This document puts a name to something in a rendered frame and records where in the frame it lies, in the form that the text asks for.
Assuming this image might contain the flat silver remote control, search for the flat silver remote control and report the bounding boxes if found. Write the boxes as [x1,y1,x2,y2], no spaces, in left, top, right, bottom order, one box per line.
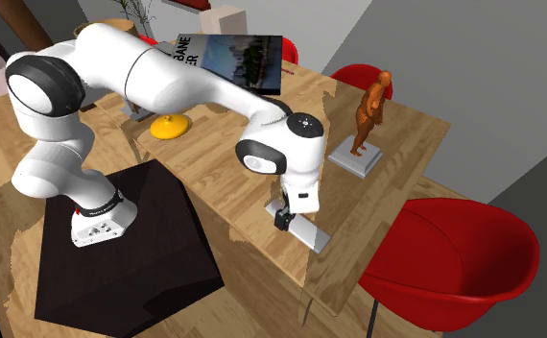
[265,201,332,254]

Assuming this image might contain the wooden table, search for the wooden table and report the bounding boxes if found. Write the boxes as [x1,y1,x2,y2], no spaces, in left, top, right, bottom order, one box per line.
[93,60,452,326]

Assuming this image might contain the orange figure on grey base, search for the orange figure on grey base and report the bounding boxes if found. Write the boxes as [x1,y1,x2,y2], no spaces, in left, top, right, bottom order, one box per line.
[327,69,394,180]

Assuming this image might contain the yellow domed lid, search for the yellow domed lid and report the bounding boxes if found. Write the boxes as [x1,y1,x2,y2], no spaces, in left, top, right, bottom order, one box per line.
[150,114,190,140]

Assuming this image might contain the dark robot stand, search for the dark robot stand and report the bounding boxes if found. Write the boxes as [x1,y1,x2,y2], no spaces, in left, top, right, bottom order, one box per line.
[34,158,226,338]

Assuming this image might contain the book with landscape cover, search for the book with landscape cover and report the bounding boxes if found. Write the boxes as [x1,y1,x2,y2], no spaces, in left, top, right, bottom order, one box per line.
[168,33,284,96]

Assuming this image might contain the large red shell chair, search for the large red shell chair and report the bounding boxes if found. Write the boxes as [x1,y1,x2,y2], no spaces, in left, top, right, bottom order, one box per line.
[358,198,541,338]

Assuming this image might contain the grey flat base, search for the grey flat base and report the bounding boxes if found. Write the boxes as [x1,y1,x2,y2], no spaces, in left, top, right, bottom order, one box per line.
[120,100,155,123]

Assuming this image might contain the white box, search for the white box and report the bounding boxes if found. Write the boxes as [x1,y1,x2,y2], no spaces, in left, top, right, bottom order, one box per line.
[199,4,249,36]

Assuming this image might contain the plant in wooden pot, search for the plant in wooden pot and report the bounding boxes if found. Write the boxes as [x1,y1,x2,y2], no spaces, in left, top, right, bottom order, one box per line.
[73,0,156,39]

